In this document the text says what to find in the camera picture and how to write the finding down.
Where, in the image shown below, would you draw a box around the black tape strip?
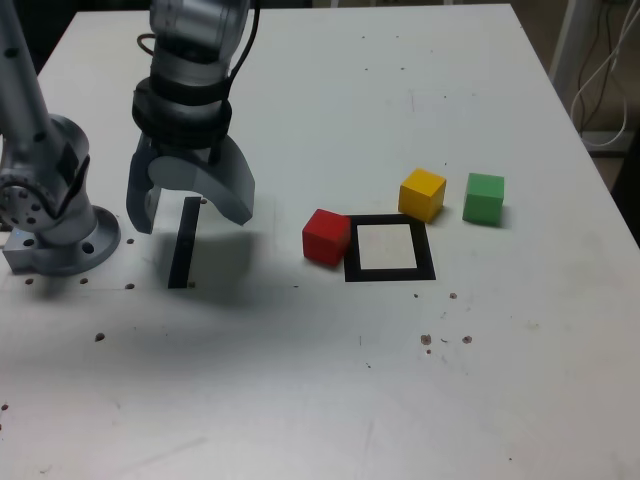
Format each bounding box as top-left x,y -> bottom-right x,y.
167,196 -> 201,290

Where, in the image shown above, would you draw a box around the yellow cube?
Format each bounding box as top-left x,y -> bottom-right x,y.
398,168 -> 447,224

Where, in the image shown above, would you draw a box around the red cube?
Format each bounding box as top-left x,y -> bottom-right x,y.
302,208 -> 352,269

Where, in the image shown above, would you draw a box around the black tape square outline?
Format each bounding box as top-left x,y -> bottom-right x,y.
343,213 -> 437,284

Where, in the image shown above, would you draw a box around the white background frame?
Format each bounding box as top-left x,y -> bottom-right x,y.
548,0 -> 592,101

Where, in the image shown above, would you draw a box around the green cube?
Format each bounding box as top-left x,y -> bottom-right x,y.
461,172 -> 506,227

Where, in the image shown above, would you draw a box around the white cable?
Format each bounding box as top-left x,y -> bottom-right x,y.
572,0 -> 640,149

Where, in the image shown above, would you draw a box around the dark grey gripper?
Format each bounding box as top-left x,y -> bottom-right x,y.
125,132 -> 257,235

